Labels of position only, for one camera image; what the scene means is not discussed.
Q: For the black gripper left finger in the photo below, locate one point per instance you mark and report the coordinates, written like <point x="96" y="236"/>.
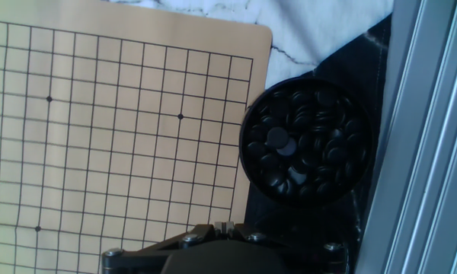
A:
<point x="144" y="259"/>

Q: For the tan go board mat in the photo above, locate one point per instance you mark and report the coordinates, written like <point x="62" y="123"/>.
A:
<point x="118" y="133"/>

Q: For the black marble cloth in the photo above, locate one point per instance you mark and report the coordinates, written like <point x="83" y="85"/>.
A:
<point x="350" y="64"/>

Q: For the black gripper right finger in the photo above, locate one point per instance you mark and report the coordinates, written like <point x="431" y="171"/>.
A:
<point x="308" y="259"/>

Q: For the black round stone bowl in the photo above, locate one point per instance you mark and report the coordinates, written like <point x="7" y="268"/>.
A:
<point x="308" y="202"/>

